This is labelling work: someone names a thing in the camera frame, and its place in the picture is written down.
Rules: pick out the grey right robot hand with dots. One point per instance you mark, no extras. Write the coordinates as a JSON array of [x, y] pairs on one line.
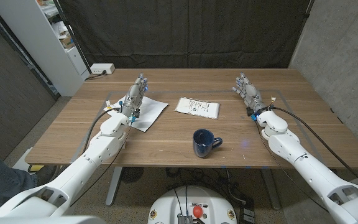
[[250, 93]]

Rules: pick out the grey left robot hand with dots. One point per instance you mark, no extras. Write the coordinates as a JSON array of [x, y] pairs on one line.
[[134, 96]]

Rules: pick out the white paper sheet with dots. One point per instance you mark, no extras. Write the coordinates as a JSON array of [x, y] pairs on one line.
[[151, 109]]

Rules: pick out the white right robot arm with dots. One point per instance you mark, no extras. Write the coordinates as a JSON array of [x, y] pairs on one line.
[[306, 168]]

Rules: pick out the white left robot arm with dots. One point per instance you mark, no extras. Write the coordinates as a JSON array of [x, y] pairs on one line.
[[73, 174]]

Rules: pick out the dark blue mug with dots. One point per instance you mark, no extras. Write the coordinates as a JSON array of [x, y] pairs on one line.
[[202, 144]]

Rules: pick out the white power strip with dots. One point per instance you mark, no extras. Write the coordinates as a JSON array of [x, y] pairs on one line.
[[102, 68]]

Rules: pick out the clear plastic bag with print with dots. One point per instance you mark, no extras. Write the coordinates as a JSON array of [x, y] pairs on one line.
[[197, 107]]

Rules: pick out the black round floor fan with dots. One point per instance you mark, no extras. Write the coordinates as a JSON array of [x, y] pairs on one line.
[[131, 175]]

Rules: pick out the black curtain backdrop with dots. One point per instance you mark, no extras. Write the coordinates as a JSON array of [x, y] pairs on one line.
[[182, 31]]

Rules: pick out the black backdrop stand pole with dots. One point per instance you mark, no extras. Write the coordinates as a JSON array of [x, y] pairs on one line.
[[73, 37]]

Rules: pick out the small cardboard box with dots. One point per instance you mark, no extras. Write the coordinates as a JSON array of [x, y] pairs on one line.
[[67, 42]]

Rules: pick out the grey table leg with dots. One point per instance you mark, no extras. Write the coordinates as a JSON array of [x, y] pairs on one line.
[[272, 193], [113, 186]]

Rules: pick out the white shelf cabinet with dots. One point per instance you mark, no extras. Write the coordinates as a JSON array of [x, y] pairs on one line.
[[42, 46]]

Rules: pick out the white robot torso base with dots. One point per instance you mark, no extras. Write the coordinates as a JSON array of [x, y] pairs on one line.
[[213, 202]]

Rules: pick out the dark shoe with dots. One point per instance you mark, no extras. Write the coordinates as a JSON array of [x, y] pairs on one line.
[[46, 175]]

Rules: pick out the black floor power strip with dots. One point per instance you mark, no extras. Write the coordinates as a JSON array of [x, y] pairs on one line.
[[247, 216]]

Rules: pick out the red emergency stop button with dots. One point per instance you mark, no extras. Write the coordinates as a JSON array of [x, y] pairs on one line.
[[198, 211]]

